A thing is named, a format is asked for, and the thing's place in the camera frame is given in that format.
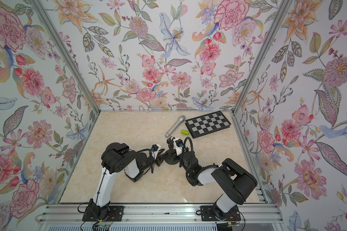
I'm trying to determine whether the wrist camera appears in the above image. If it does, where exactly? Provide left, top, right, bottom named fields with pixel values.
left=151, top=144, right=162, bottom=159
left=174, top=138, right=184, bottom=157

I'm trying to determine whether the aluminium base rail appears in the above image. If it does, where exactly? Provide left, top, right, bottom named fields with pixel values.
left=35, top=204, right=286, bottom=231

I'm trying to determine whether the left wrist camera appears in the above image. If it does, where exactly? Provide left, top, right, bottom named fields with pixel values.
left=151, top=144, right=162, bottom=159

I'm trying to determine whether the silver microphone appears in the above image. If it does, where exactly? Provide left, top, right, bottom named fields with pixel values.
left=165, top=115, right=186, bottom=138

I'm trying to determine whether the black checkered chess box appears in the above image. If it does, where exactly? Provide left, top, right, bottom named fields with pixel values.
left=185, top=111, right=231, bottom=139

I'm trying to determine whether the black stand pole with clip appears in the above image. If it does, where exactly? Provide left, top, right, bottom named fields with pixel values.
left=166, top=136, right=176, bottom=157

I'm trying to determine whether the green cylinder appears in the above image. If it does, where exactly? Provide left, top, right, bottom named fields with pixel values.
left=181, top=130, right=190, bottom=136

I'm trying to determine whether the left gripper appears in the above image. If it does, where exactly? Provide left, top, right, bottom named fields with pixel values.
left=139, top=150, right=168, bottom=173

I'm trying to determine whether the black round stand base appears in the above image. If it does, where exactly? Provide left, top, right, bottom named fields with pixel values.
left=164, top=150, right=180, bottom=165

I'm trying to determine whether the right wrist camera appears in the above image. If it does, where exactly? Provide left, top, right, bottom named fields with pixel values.
left=174, top=138, right=184, bottom=157

